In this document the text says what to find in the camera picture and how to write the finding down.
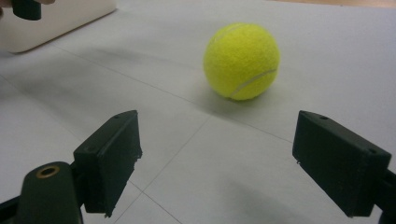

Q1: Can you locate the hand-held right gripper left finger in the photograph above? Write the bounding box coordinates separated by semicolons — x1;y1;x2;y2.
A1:
73;109;143;217

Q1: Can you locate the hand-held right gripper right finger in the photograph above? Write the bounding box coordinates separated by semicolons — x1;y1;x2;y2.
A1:
292;110;392;217

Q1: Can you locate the white plastic storage bin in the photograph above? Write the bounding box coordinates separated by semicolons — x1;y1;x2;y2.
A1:
0;0;118;54

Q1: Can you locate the yellow tennis ball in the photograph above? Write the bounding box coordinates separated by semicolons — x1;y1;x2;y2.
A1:
203;21;281;102

